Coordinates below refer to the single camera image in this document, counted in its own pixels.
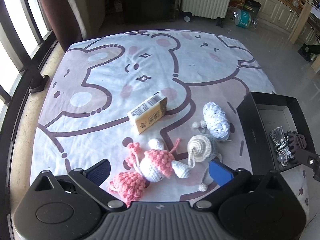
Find black luggage pile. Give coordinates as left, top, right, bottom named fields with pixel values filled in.
left=105, top=0, right=181, bottom=24

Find teal plastic bottle pack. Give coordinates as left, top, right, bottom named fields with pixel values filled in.
left=232, top=8, right=258, bottom=29

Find grey blue rope tassel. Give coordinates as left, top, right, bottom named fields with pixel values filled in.
left=269, top=126, right=289, bottom=170

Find dark red curtain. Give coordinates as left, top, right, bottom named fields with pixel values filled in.
left=40, top=0, right=88, bottom=51

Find cartoon bear bed sheet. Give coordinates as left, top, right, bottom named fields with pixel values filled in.
left=29, top=29, right=311, bottom=222

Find pink white crochet doll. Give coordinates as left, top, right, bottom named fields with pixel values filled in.
left=108, top=138, right=191, bottom=206

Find cream kitchen cabinets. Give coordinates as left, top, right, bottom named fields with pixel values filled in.
left=235, top=0, right=320, bottom=46

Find yellow cardboard box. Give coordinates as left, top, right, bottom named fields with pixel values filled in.
left=127, top=92, right=168, bottom=134

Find black window railing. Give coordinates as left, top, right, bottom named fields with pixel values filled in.
left=1, top=0, right=57, bottom=239

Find light blue yarn ball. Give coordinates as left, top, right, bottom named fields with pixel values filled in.
left=203, top=102, right=231, bottom=141

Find black trash bin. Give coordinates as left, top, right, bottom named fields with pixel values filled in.
left=243, top=0, right=261, bottom=17

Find grey blue crochet hat doll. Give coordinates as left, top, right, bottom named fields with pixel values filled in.
left=187, top=120, right=223, bottom=192

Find wooden counter table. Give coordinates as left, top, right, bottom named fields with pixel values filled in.
left=288, top=0, right=320, bottom=67

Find black open storage box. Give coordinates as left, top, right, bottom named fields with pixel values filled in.
left=237, top=92, right=316, bottom=175

